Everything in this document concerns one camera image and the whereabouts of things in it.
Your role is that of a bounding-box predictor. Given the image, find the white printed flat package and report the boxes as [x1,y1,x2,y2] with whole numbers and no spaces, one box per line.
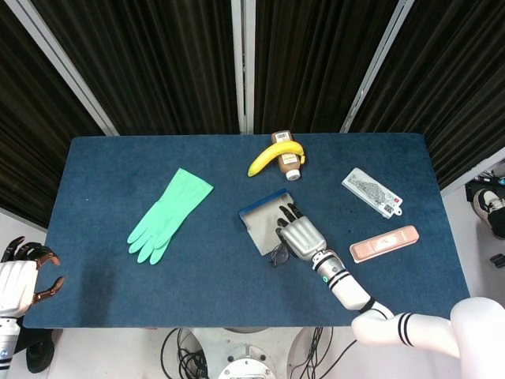
[341,167,404,219]

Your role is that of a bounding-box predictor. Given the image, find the white partition frame post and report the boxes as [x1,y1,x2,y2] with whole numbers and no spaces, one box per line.
[230,0,256,134]
[339,0,415,133]
[15,0,119,137]

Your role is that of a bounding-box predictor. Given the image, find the brown sauce bottle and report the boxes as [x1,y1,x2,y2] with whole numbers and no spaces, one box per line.
[271,131,302,182]

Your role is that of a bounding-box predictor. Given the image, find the black cable bundle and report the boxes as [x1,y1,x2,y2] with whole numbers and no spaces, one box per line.
[160,327,208,379]
[287,325,358,379]

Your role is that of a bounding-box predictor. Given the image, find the grey blue notebook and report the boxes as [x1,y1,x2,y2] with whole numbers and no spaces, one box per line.
[238,188,301,257]

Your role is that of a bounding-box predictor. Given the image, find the yellow banana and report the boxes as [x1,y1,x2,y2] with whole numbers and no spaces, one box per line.
[247,141,307,178]

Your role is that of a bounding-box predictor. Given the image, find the blue velvet table cloth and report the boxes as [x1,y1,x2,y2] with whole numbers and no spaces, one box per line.
[22,133,470,328]

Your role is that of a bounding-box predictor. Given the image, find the green rubber glove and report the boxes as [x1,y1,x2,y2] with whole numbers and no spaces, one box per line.
[126,167,215,265]

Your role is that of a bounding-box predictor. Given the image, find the black and white sneaker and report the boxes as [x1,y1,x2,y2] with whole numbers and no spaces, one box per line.
[473,188,505,238]

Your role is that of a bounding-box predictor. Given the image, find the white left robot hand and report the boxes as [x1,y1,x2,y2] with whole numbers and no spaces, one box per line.
[0,235,66,317]

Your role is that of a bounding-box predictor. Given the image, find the pink rectangular case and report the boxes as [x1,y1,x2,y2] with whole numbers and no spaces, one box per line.
[349,225,421,265]

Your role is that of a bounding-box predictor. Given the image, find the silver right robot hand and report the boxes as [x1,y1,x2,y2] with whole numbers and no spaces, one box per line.
[275,201,328,261]

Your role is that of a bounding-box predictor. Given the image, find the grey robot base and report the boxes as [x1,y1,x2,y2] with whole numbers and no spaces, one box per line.
[189,327,309,379]

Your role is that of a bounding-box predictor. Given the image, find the dark pleated curtain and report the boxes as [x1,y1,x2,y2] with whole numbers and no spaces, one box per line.
[0,0,104,228]
[350,0,505,190]
[33,0,240,137]
[254,0,399,134]

